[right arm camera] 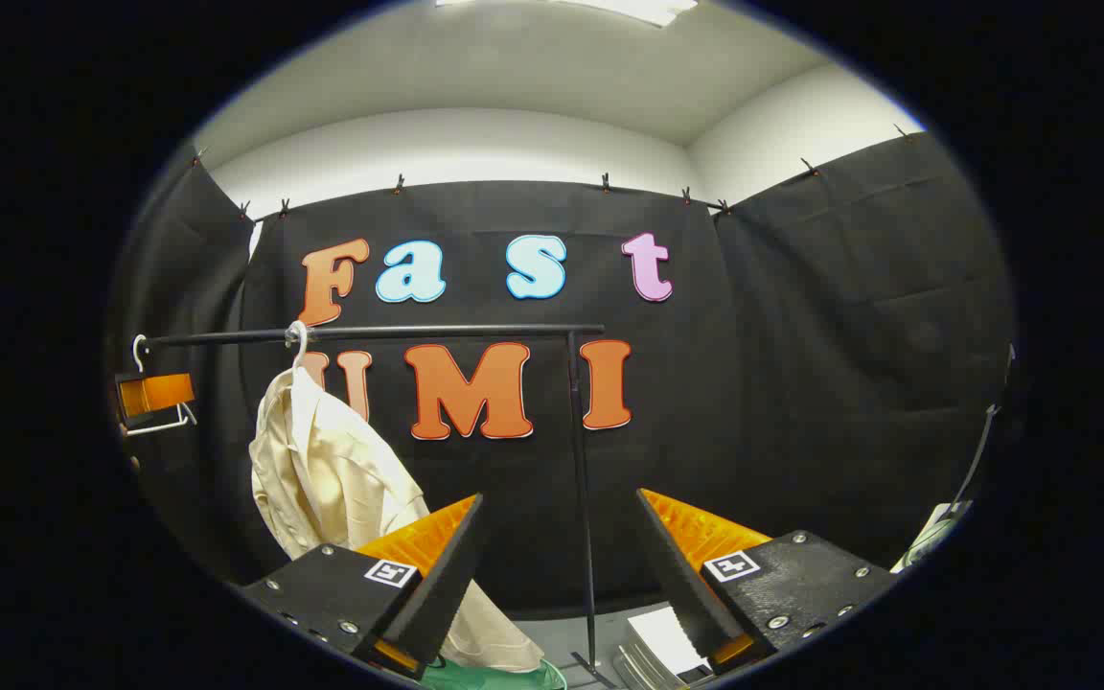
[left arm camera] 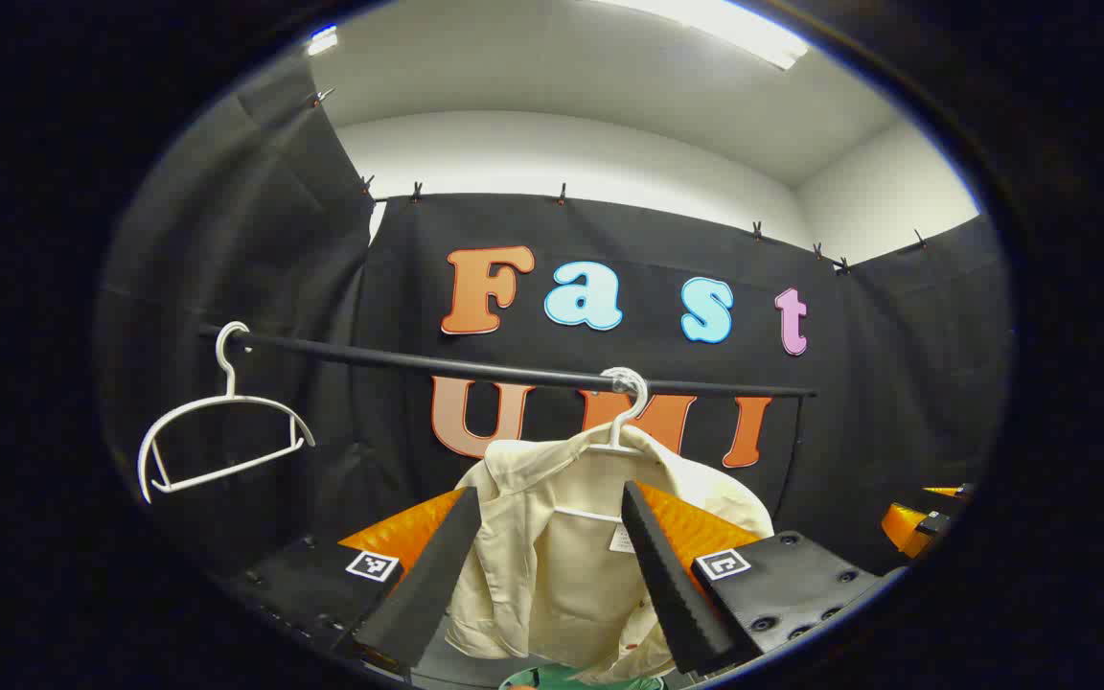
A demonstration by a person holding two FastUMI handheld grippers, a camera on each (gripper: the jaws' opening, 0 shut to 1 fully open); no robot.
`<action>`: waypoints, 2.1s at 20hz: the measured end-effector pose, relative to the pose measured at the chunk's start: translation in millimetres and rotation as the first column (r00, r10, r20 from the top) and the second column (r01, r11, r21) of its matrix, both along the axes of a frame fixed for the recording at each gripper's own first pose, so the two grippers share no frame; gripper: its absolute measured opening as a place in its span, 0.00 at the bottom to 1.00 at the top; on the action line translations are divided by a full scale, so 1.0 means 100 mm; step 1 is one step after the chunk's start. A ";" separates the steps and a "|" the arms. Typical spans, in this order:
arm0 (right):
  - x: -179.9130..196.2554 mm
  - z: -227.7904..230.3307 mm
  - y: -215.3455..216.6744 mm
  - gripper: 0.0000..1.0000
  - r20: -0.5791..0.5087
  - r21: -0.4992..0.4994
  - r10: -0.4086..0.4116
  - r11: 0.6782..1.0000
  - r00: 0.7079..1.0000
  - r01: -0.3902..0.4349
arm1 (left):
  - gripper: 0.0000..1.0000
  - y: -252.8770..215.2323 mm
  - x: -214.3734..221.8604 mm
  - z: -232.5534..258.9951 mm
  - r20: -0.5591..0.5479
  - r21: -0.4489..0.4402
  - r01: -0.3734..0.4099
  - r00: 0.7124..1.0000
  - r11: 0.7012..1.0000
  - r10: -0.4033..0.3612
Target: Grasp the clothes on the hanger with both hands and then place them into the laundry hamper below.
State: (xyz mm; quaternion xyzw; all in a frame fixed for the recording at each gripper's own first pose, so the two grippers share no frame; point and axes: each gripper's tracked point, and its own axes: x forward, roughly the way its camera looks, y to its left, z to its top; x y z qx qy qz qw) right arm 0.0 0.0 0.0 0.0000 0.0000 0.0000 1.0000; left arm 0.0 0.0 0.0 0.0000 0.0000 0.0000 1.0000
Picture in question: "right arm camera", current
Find black clothes rack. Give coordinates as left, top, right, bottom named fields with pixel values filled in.
left=143, top=324, right=622, bottom=690

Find black backdrop cloth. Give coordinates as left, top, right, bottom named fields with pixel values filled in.
left=103, top=129, right=1018, bottom=619

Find cream shirt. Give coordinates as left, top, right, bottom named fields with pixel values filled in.
left=248, top=364, right=545, bottom=674

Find white cabinet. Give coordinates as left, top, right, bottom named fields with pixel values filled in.
left=617, top=604, right=718, bottom=690

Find ceiling light panel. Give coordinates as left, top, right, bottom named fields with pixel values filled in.
left=435, top=0, right=699, bottom=28

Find row of backdrop clips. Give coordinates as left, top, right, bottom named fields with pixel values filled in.
left=190, top=123, right=912, bottom=223

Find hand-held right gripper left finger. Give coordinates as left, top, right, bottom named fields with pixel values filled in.
left=241, top=493, right=488, bottom=683

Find green laundry hamper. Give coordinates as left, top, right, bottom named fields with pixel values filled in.
left=421, top=655, right=569, bottom=690

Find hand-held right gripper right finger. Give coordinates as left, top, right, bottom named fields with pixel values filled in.
left=635, top=488, right=898, bottom=677

